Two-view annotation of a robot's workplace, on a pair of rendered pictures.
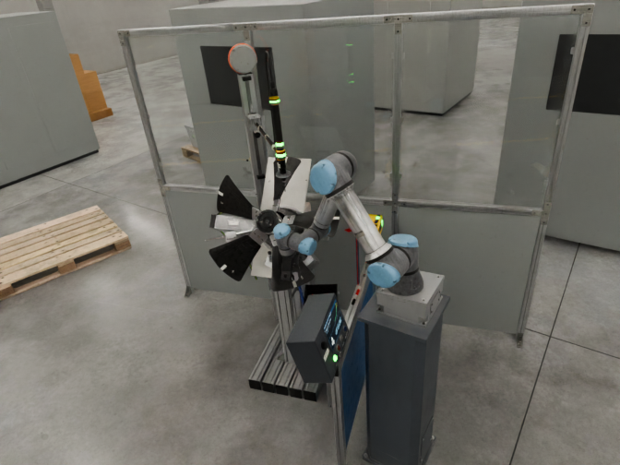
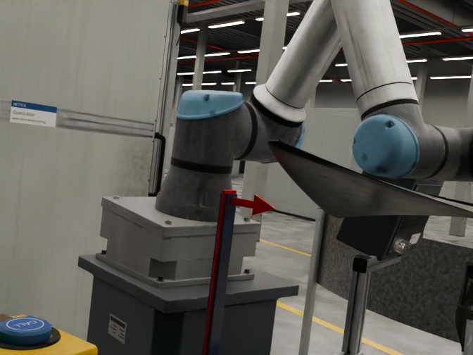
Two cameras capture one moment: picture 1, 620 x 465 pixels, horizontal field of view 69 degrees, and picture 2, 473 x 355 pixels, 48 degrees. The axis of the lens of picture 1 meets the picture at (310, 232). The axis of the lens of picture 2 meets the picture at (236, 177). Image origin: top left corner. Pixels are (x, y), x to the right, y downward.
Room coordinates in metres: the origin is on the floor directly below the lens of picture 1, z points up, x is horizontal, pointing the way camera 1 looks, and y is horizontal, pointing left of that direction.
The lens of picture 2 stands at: (2.47, -0.08, 1.24)
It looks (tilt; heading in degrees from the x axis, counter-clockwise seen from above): 3 degrees down; 193
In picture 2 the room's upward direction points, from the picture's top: 7 degrees clockwise
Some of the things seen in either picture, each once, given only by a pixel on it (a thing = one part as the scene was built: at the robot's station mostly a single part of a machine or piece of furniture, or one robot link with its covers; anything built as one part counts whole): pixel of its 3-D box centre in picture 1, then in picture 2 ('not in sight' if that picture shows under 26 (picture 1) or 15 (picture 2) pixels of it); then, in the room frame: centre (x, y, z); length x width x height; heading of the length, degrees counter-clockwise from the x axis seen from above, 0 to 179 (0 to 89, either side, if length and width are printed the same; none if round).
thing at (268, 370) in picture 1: (297, 354); not in sight; (2.22, 0.16, 0.04); 0.62 x 0.45 x 0.08; 160
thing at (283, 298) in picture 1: (286, 316); not in sight; (2.13, 0.19, 0.46); 0.09 x 0.05 x 0.91; 70
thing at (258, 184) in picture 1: (265, 212); not in sight; (2.68, 0.29, 0.90); 0.08 x 0.06 x 1.80; 105
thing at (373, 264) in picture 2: not in sight; (379, 258); (1.27, -0.02, 1.04); 0.24 x 0.03 x 0.03; 160
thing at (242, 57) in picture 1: (242, 58); not in sight; (2.68, 0.29, 1.88); 0.16 x 0.07 x 0.16; 105
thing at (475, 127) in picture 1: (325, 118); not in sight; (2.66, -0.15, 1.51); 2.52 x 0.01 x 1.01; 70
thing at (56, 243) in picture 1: (53, 246); not in sight; (3.96, 2.58, 0.07); 1.20 x 1.00 x 0.15; 127
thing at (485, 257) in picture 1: (333, 257); not in sight; (2.66, -0.15, 0.50); 2.59 x 0.03 x 0.91; 70
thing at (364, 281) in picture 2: not in sight; (357, 304); (1.36, -0.05, 0.96); 0.03 x 0.03 x 0.20; 70
